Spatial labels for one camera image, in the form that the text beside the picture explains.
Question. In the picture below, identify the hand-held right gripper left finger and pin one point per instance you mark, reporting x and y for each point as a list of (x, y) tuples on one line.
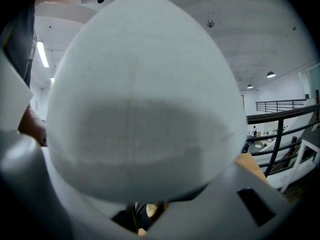
[(37, 184)]

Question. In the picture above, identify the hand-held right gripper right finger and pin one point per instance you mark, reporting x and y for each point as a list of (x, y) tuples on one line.
[(212, 216)]

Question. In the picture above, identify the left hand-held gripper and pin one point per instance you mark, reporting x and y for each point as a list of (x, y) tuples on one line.
[(10, 96)]

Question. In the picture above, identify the white table lamp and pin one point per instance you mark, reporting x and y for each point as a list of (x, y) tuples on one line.
[(145, 96)]

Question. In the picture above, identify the person's left forearm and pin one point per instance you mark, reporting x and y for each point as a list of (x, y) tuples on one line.
[(30, 126)]

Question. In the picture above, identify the short ceiling tube light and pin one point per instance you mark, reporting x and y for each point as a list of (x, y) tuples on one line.
[(52, 80)]

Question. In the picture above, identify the long ceiling tube light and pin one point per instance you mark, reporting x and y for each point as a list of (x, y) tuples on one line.
[(43, 54)]

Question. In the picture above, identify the person's black shirt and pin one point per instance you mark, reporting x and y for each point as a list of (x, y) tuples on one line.
[(20, 34)]

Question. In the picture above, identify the black curved railing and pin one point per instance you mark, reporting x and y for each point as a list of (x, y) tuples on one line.
[(277, 131)]

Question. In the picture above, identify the dark table with white legs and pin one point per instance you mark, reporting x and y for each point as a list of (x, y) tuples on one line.
[(310, 139)]

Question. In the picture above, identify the black straight railing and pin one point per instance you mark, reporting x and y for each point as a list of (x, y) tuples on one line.
[(280, 105)]

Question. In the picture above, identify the round ceiling fixture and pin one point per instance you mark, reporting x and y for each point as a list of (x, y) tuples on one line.
[(210, 23)]

